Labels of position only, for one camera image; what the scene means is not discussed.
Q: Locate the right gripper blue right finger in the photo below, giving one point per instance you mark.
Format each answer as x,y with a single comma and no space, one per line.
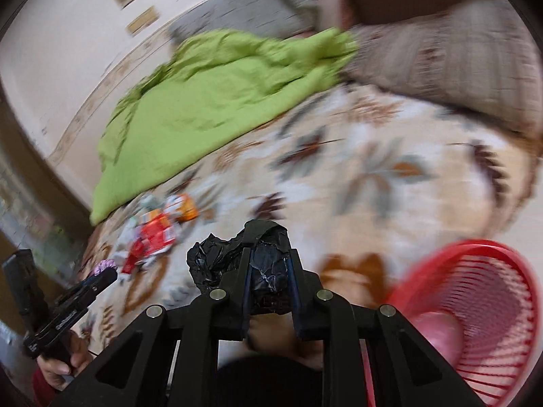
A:
295,275

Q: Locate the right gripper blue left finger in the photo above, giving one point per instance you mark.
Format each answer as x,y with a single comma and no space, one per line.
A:
247,286

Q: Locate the black plastic trash bag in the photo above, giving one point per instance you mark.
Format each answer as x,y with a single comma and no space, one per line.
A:
216,264

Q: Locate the orange snack bag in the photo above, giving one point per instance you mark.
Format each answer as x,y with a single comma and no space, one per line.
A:
181,208

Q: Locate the red and white carton box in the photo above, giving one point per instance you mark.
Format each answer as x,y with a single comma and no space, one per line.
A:
154,234

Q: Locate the person left hand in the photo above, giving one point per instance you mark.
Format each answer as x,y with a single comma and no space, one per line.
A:
56,371

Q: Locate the purple crumpled wrapper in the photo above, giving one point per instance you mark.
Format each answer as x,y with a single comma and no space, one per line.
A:
103,265

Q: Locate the floral leaf pattern blanket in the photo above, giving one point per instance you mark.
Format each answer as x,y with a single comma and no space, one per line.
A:
365,182

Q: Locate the green quilt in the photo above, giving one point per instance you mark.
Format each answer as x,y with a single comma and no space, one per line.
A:
217,86

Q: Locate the red plastic waste basket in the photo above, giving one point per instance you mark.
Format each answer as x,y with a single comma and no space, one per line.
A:
476,301

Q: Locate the grey quilted pillow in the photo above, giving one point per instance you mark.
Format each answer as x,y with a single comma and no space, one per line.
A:
281,19

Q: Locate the striped beige floral pillow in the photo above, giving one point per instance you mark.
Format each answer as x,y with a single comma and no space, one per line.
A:
478,55

